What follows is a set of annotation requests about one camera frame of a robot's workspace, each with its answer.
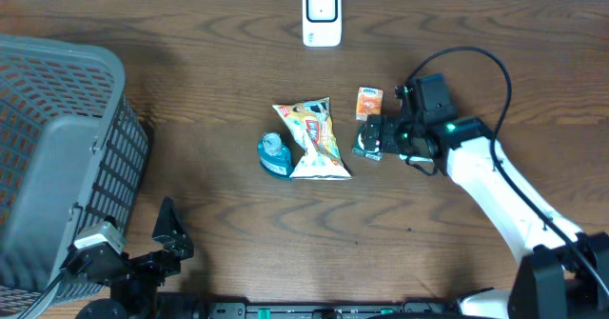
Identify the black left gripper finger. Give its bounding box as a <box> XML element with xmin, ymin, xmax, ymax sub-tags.
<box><xmin>72</xmin><ymin>213</ymin><xmax>117</xmax><ymax>243</ymax></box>
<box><xmin>152</xmin><ymin>197</ymin><xmax>194</xmax><ymax>260</ymax></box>

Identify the orange tissue pack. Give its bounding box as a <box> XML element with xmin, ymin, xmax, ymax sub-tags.
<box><xmin>355</xmin><ymin>87</ymin><xmax>383</xmax><ymax>121</ymax></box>

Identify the yellow snack bag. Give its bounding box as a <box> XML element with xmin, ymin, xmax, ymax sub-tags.
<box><xmin>272</xmin><ymin>97</ymin><xmax>351</xmax><ymax>180</ymax></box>

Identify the blue clear plastic bottle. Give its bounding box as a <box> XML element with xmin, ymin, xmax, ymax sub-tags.
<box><xmin>257</xmin><ymin>132</ymin><xmax>294</xmax><ymax>181</ymax></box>

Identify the green wet wipes pack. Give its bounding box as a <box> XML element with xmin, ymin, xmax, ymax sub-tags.
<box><xmin>398</xmin><ymin>154</ymin><xmax>434</xmax><ymax>163</ymax></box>

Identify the dark green round-logo packet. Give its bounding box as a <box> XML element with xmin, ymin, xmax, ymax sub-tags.
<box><xmin>352</xmin><ymin>124</ymin><xmax>383</xmax><ymax>161</ymax></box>

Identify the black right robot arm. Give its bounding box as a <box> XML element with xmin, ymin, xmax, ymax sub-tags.
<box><xmin>356</xmin><ymin>87</ymin><xmax>608</xmax><ymax>318</ymax></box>

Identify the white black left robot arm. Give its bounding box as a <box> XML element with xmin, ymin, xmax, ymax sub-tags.
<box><xmin>60</xmin><ymin>197</ymin><xmax>208</xmax><ymax>318</ymax></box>

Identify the white barcode scanner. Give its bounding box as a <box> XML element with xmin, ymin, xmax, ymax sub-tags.
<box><xmin>302</xmin><ymin>0</ymin><xmax>343</xmax><ymax>48</ymax></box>

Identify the grey plastic basket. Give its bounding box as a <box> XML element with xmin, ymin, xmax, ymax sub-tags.
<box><xmin>1</xmin><ymin>35</ymin><xmax>150</xmax><ymax>318</ymax></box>

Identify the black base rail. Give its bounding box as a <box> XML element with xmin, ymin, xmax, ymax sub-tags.
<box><xmin>206</xmin><ymin>300</ymin><xmax>466</xmax><ymax>319</ymax></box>

